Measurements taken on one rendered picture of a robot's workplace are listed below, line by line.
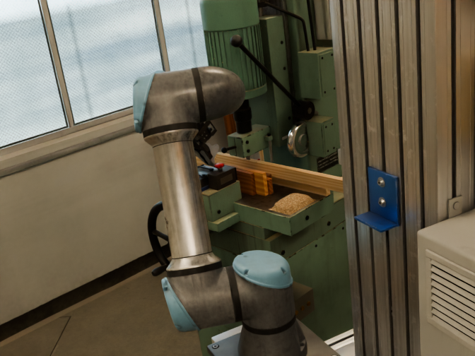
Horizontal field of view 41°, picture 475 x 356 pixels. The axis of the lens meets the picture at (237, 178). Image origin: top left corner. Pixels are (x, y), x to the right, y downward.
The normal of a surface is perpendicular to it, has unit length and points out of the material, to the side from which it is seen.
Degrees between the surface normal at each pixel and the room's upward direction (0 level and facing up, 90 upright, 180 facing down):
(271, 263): 7
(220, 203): 90
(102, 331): 0
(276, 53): 90
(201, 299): 67
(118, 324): 1
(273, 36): 90
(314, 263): 90
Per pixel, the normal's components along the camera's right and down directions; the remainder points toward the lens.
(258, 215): -0.70, 0.34
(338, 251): 0.71, 0.17
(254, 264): 0.00, -0.94
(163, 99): 0.09, -0.06
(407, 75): -0.88, 0.27
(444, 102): 0.45, 0.26
